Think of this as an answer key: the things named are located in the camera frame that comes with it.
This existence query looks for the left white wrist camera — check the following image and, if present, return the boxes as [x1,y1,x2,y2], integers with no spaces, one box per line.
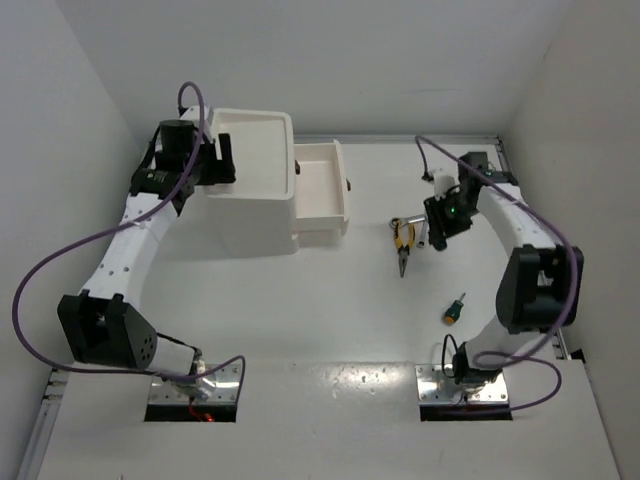
[179,105,214,137]

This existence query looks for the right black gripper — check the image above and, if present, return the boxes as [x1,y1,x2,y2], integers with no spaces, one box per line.
[423,190,479,244]

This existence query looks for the yellow handled pliers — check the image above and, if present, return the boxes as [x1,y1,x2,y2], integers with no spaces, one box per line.
[389,218,416,278]

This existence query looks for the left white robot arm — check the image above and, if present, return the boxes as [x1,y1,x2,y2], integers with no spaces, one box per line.
[57,119,236,385]

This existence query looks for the aluminium rail left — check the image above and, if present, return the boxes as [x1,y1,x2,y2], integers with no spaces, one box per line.
[17,369,69,480]

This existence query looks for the silver combination wrench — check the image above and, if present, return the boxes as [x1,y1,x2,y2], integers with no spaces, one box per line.
[417,221,429,249]

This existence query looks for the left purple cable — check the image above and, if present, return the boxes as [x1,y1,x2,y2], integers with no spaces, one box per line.
[11,82,246,374]

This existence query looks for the silver ratchet wrench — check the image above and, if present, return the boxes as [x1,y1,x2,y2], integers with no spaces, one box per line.
[389,214,426,225]

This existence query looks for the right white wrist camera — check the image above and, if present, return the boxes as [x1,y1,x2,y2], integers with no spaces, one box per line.
[422,171,456,199]

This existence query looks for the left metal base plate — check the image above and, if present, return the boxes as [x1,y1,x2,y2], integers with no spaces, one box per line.
[147,361,244,407]

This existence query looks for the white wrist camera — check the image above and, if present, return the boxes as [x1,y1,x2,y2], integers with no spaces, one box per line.
[179,105,214,137]
[422,171,456,199]

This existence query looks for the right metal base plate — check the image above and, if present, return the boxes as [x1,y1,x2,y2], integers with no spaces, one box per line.
[415,364,509,407]

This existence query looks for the green orange screwdriver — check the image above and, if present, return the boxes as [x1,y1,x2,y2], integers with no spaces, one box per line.
[443,293,466,325]

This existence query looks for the metal base plate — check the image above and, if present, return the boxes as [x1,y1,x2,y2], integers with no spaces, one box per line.
[147,361,244,407]
[415,364,509,407]

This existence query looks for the white drawer cabinet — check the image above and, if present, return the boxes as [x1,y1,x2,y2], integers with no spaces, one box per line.
[204,108,299,258]

